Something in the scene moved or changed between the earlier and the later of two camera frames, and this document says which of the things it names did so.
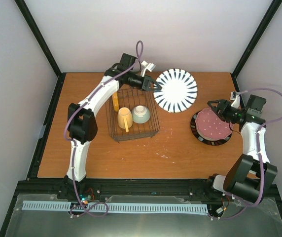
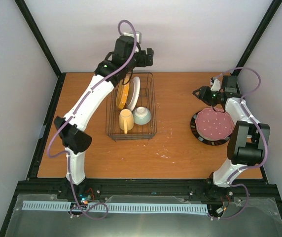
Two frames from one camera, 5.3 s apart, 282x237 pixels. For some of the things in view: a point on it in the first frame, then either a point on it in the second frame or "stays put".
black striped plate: [206, 142] stays put
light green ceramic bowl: [140, 114] stays put
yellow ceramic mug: [124, 118] stays put
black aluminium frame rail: [130, 187] stays put
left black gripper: [147, 80] → [143, 62]
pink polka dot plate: [209, 126] stays put
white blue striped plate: [179, 91] → [133, 93]
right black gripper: [223, 109] → [203, 95]
